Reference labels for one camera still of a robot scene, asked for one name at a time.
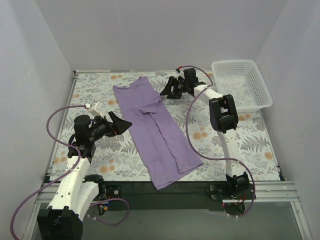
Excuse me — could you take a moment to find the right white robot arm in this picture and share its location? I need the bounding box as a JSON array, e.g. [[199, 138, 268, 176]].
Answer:
[[160, 65, 253, 199]]

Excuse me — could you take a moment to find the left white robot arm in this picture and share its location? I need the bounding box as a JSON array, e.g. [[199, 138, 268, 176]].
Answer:
[[37, 111, 132, 240]]

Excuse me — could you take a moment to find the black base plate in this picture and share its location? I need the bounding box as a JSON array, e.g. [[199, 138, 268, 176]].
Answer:
[[98, 184, 123, 200], [204, 182, 254, 201]]

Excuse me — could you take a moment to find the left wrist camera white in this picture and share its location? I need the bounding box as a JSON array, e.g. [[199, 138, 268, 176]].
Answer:
[[84, 101, 104, 118]]

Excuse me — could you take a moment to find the purple t shirt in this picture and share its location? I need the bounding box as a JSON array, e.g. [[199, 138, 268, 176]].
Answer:
[[113, 76, 203, 191]]

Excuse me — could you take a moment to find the white plastic basket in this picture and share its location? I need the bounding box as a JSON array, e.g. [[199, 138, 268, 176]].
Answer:
[[211, 59, 273, 113]]

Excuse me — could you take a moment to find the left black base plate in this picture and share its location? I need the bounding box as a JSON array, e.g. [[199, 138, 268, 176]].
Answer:
[[98, 184, 123, 200]]

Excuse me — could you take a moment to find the aluminium frame rail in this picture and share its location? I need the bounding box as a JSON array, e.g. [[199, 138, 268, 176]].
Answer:
[[36, 181, 301, 204]]

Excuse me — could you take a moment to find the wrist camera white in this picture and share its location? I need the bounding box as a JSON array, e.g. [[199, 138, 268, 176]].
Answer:
[[175, 66, 185, 79], [84, 101, 104, 118]]

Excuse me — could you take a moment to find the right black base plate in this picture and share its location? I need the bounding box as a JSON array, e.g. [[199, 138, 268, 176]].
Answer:
[[204, 182, 254, 201]]

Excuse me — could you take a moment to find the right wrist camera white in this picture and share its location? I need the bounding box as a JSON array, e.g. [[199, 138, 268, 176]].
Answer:
[[175, 66, 185, 79]]

